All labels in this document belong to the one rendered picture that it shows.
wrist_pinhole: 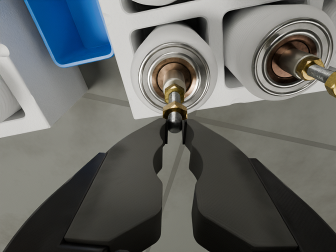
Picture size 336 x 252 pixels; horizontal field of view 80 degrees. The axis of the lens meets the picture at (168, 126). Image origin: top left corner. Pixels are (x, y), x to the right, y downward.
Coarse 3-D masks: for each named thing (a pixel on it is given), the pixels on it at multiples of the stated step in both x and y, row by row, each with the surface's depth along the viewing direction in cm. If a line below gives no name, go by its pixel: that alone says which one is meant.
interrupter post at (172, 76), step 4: (168, 72) 20; (172, 72) 20; (176, 72) 20; (180, 72) 21; (164, 76) 21; (168, 76) 19; (172, 76) 19; (176, 76) 19; (180, 76) 19; (164, 80) 19; (168, 80) 18; (172, 80) 18; (176, 80) 18; (180, 80) 18; (164, 84) 19; (168, 84) 19; (180, 84) 19; (184, 84) 19; (164, 88) 19; (184, 88) 19; (184, 92) 19
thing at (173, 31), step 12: (168, 24) 26; (180, 24) 26; (156, 36) 20; (168, 36) 20; (180, 36) 20; (192, 36) 20; (144, 48) 20; (204, 48) 20; (132, 60) 21; (132, 72) 22; (216, 72) 22; (132, 84) 22; (204, 96) 22; (156, 108) 23; (192, 108) 23
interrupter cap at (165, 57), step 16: (160, 48) 20; (176, 48) 20; (192, 48) 20; (144, 64) 20; (160, 64) 20; (176, 64) 21; (192, 64) 20; (144, 80) 21; (160, 80) 22; (192, 80) 21; (208, 80) 21; (144, 96) 22; (160, 96) 22; (192, 96) 22
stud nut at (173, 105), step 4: (168, 104) 14; (172, 104) 14; (176, 104) 14; (180, 104) 14; (164, 108) 14; (168, 108) 14; (172, 108) 14; (176, 108) 14; (180, 108) 14; (184, 108) 14; (164, 112) 14; (168, 112) 14; (180, 112) 14; (184, 112) 14; (164, 116) 14; (184, 116) 14
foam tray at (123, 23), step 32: (128, 0) 29; (192, 0) 33; (224, 0) 24; (256, 0) 24; (288, 0) 27; (320, 0) 24; (128, 32) 26; (128, 64) 28; (128, 96) 30; (224, 96) 30
